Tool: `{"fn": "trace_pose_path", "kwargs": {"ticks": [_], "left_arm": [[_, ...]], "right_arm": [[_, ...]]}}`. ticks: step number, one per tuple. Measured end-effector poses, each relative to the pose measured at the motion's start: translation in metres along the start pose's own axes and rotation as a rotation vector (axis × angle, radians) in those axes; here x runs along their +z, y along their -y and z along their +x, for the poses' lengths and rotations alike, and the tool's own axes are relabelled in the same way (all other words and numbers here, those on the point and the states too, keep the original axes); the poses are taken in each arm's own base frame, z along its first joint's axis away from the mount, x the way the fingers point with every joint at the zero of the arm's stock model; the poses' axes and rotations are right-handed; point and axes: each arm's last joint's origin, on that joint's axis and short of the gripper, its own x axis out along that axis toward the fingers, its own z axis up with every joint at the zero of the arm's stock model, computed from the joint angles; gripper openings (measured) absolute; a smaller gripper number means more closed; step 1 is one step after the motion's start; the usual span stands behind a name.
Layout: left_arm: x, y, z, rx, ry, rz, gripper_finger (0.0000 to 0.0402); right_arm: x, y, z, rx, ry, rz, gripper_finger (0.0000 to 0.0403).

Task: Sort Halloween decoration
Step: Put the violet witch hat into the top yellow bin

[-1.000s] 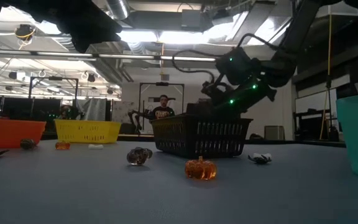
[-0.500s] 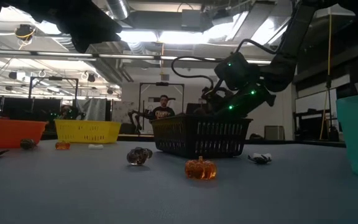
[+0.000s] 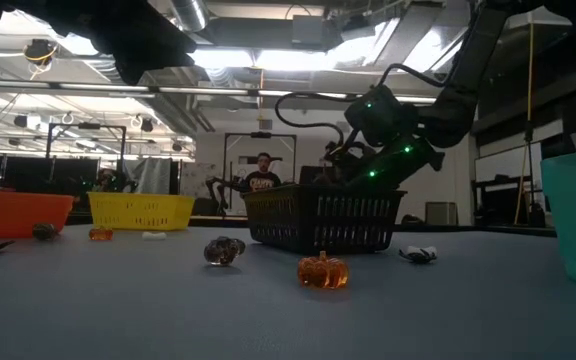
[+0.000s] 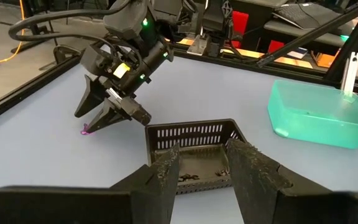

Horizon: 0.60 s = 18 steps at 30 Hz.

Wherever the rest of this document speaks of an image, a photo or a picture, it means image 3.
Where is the orange round plastic bowl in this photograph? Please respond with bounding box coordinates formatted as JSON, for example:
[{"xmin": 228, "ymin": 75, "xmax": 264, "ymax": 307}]
[{"xmin": 0, "ymin": 189, "xmax": 75, "ymax": 240}]

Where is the large grey ventilation duct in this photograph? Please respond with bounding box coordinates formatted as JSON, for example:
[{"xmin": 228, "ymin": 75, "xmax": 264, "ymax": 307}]
[{"xmin": 180, "ymin": 0, "xmax": 479, "ymax": 74}]

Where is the yellow slotted plastic basket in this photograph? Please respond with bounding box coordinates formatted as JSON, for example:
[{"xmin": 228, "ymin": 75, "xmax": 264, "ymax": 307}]
[{"xmin": 86, "ymin": 191, "xmax": 196, "ymax": 232}]

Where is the black slotted plastic basket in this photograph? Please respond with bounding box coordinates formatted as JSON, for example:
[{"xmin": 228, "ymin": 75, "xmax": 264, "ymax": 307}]
[{"xmin": 241, "ymin": 183, "xmax": 408, "ymax": 256}]

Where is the grey hanging sheet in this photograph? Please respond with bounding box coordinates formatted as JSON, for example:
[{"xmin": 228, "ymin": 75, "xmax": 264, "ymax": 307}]
[{"xmin": 127, "ymin": 157, "xmax": 174, "ymax": 195}]

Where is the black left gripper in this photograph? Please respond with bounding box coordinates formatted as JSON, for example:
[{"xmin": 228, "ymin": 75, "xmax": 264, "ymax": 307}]
[{"xmin": 0, "ymin": 0, "xmax": 199, "ymax": 87}]

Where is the orange translucent plastic pumpkin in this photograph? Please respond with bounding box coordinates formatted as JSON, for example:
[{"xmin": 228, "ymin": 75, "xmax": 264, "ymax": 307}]
[
  {"xmin": 88, "ymin": 226, "xmax": 115, "ymax": 242},
  {"xmin": 296, "ymin": 250, "xmax": 351, "ymax": 290}
]

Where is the smoky clear plastic pumpkin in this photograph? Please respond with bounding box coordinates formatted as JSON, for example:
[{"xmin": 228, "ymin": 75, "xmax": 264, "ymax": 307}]
[
  {"xmin": 203, "ymin": 235, "xmax": 247, "ymax": 267},
  {"xmin": 31, "ymin": 222, "xmax": 59, "ymax": 241}
]

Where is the black workbench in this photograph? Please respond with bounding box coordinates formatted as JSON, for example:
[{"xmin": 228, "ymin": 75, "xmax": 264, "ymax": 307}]
[{"xmin": 470, "ymin": 174, "xmax": 542, "ymax": 227}]

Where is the long ceiling tube light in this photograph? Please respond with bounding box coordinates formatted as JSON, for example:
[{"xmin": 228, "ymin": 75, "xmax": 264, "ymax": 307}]
[{"xmin": 0, "ymin": 77, "xmax": 439, "ymax": 105}]

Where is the yellow hanging power cord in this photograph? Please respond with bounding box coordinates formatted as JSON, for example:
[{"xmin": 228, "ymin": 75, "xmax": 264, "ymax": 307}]
[{"xmin": 512, "ymin": 22, "xmax": 537, "ymax": 226}]

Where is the black gantry frame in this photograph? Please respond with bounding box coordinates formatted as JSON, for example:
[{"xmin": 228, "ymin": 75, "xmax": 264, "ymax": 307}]
[
  {"xmin": 222, "ymin": 131, "xmax": 298, "ymax": 187},
  {"xmin": 45, "ymin": 122, "xmax": 128, "ymax": 162}
]

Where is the person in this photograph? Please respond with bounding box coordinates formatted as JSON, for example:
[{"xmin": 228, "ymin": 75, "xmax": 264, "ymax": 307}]
[
  {"xmin": 92, "ymin": 167, "xmax": 134, "ymax": 194},
  {"xmin": 244, "ymin": 151, "xmax": 283, "ymax": 194}
]

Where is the grey box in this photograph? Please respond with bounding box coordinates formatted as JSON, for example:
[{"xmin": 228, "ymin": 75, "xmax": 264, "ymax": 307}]
[{"xmin": 425, "ymin": 201, "xmax": 459, "ymax": 226}]

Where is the round silver air duct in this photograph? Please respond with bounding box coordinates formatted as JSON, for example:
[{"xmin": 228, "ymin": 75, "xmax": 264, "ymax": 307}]
[{"xmin": 170, "ymin": 0, "xmax": 209, "ymax": 32}]

